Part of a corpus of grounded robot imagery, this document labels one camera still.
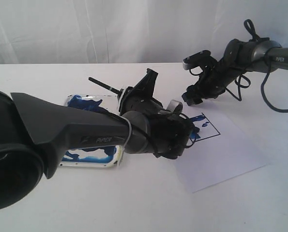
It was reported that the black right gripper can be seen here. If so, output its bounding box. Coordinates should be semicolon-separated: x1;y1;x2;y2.
182;57;241;106

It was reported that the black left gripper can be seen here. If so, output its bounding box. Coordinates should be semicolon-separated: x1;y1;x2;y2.
122;68;195;160

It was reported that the white paper with black square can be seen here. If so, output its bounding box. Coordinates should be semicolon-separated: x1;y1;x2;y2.
174;113;268;193

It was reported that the black paintbrush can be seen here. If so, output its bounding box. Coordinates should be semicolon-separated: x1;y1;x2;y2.
88;77;121;96

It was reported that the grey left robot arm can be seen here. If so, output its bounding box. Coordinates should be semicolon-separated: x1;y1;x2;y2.
0;69;196;209

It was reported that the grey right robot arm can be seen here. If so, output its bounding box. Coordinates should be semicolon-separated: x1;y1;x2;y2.
182;38;288;106

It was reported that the white tray with blue paint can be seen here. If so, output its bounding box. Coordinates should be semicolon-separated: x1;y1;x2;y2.
60;94;123;168

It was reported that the white zip tie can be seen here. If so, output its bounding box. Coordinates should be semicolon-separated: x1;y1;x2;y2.
118;87;132;151

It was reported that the white backdrop curtain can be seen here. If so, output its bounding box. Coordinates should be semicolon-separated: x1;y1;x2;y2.
0;0;288;64

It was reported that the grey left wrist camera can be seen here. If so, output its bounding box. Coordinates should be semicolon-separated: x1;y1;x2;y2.
166;100;183;113

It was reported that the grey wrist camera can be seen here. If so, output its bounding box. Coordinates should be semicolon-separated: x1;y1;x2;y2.
182;50;211;70
166;100;183;113

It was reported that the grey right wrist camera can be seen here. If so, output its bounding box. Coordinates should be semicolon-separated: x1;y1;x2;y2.
182;50;211;70

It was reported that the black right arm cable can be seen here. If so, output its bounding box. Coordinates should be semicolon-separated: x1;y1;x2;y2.
234;19;288;113

